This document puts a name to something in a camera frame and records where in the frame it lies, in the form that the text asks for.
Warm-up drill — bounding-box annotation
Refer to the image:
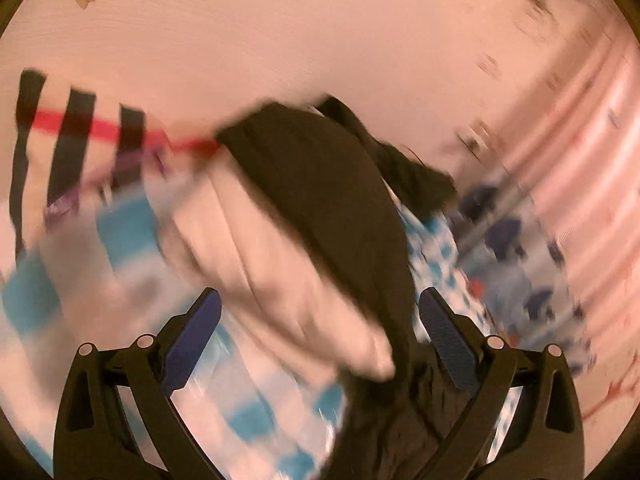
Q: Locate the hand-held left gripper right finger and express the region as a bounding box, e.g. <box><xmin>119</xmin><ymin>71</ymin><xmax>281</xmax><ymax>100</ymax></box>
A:
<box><xmin>417</xmin><ymin>287</ymin><xmax>587</xmax><ymax>480</ymax></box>

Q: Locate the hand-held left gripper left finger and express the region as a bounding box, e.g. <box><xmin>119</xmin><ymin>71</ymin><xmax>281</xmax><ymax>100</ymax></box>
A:
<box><xmin>52</xmin><ymin>287</ymin><xmax>223</xmax><ymax>480</ymax></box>

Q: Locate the white garment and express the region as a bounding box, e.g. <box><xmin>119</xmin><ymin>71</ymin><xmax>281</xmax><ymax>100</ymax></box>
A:
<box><xmin>160</xmin><ymin>160</ymin><xmax>397</xmax><ymax>382</ymax></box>

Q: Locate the dark brown garment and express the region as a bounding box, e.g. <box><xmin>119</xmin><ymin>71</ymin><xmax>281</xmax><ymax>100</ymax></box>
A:
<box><xmin>214</xmin><ymin>95</ymin><xmax>501</xmax><ymax>480</ymax></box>

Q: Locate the whale print cloth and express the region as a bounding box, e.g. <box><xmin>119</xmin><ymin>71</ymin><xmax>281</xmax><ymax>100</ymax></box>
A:
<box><xmin>447</xmin><ymin>180</ymin><xmax>601</xmax><ymax>376</ymax></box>

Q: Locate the blue white checkered bed sheet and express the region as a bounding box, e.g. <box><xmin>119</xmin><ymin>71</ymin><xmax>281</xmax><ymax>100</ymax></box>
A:
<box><xmin>0</xmin><ymin>195</ymin><xmax>516</xmax><ymax>480</ymax></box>

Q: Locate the pink curtain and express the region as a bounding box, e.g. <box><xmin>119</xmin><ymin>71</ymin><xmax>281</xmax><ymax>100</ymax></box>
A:
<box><xmin>500</xmin><ymin>25</ymin><xmax>640</xmax><ymax>411</ymax></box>

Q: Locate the black white striped cloth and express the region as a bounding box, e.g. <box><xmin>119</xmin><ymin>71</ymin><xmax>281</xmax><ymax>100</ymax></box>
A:
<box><xmin>10</xmin><ymin>70</ymin><xmax>223</xmax><ymax>261</ymax></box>

